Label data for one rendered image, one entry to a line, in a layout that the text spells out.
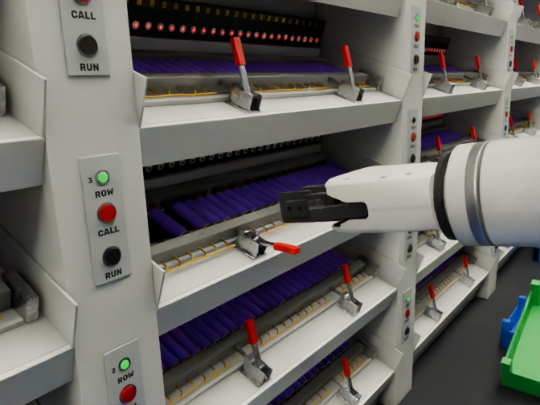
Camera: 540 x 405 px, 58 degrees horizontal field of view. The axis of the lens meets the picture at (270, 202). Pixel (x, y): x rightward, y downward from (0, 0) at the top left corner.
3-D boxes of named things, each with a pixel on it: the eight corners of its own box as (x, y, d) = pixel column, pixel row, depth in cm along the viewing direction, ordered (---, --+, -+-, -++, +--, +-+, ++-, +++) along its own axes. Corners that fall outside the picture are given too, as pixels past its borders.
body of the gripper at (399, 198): (482, 142, 44) (370, 156, 51) (439, 157, 36) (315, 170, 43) (491, 224, 44) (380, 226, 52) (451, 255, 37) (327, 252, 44)
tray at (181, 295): (392, 218, 100) (409, 176, 95) (150, 341, 54) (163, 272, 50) (315, 175, 110) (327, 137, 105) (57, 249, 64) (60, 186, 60)
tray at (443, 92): (496, 104, 147) (517, 59, 141) (414, 118, 102) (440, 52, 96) (435, 81, 158) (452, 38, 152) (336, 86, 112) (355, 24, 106)
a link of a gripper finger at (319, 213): (404, 194, 42) (373, 191, 47) (321, 212, 40) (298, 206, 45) (406, 208, 42) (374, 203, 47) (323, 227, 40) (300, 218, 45)
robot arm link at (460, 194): (505, 135, 42) (469, 139, 44) (472, 147, 35) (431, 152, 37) (515, 230, 43) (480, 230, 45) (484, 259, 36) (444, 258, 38)
